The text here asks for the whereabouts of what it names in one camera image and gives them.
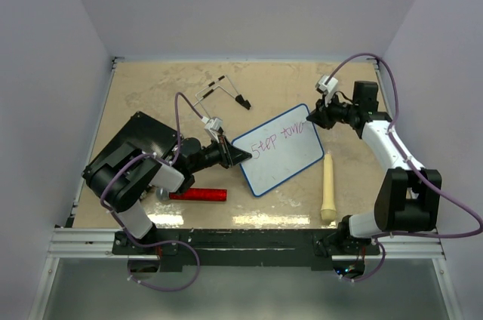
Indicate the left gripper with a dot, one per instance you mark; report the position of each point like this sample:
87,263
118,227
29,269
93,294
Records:
229,155

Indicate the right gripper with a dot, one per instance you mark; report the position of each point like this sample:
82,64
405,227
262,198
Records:
321,115

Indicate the blue framed whiteboard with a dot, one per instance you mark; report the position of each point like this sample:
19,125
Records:
280,149

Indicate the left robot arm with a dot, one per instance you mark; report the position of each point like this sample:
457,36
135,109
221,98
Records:
123,176

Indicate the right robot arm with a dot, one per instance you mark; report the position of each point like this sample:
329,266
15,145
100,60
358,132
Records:
405,202

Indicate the red glitter microphone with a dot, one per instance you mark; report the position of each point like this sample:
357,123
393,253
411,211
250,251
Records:
194,195

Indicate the black carrying case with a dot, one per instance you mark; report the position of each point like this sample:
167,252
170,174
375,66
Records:
141,131

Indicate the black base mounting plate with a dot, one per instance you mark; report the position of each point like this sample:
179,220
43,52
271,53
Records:
317,249

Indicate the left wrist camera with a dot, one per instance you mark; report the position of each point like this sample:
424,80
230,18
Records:
213,127

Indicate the wire whiteboard stand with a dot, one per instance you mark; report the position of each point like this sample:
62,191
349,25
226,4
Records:
222,86

